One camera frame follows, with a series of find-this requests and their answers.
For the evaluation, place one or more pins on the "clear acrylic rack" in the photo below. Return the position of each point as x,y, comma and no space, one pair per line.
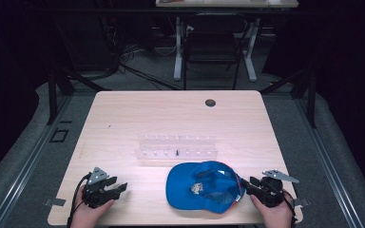
177,147

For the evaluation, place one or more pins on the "black table grommet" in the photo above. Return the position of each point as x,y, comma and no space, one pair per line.
210,102

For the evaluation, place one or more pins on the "white-legged desk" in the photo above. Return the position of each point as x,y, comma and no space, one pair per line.
179,57

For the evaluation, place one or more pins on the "black frame bar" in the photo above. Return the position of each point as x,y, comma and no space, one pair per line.
107,11

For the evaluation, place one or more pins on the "person's left hand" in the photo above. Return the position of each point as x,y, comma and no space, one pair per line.
87,215

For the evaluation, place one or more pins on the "grey tape piece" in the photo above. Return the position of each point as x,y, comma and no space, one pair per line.
54,201
302,202

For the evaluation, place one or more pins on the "blue baseball cap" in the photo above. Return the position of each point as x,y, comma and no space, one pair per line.
183,186

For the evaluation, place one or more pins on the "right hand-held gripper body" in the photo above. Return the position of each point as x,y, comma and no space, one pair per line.
271,191

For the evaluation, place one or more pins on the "black chair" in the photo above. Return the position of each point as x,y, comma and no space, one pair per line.
210,47

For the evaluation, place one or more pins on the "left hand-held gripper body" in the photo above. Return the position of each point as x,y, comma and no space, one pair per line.
95,193

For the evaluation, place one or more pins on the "black metal stand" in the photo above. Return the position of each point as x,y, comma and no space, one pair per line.
52,95
312,101

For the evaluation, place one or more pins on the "aluminium floor rail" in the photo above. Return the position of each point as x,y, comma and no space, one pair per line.
328,164
28,163

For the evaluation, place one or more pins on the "person's right hand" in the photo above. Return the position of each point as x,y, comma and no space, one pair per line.
277,217

